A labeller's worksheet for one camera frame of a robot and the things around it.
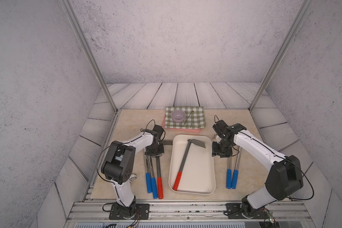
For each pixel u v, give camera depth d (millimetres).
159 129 790
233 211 724
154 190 789
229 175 844
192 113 1183
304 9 713
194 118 1154
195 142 988
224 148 697
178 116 1118
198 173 863
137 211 726
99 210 752
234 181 820
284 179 428
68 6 700
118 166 487
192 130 1078
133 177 805
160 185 797
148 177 831
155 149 812
